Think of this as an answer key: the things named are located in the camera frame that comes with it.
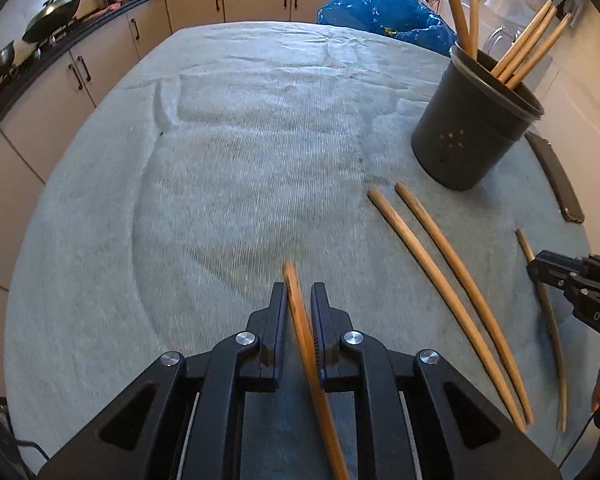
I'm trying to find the lower kitchen cabinets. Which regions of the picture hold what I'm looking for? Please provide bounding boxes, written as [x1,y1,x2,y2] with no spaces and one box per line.
[0,0,328,396]

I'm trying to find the blue plastic bag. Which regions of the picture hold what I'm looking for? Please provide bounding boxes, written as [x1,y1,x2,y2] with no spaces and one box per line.
[316,0,457,56]

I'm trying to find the wooden chopstick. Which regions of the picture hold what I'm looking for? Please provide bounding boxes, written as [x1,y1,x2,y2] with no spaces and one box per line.
[448,0,474,55]
[468,0,479,60]
[513,228,568,434]
[498,6,557,84]
[282,261,350,479]
[504,13,572,90]
[394,181,534,425]
[367,188,526,432]
[491,0,553,77]

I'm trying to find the black smartphone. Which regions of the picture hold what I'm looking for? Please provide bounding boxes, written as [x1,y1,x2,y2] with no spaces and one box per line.
[524,131,585,224]

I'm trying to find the light blue table towel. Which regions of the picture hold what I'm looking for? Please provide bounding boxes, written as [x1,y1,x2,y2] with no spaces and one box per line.
[4,23,600,470]

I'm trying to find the black wok with handle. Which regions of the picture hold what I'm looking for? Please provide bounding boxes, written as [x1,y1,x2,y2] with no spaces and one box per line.
[22,0,81,44]

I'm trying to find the clear glass mug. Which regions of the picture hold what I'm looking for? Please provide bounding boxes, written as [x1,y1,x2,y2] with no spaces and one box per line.
[482,25,522,60]

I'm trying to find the black perforated utensil holder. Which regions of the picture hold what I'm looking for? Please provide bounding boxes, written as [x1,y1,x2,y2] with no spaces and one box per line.
[411,44,544,191]

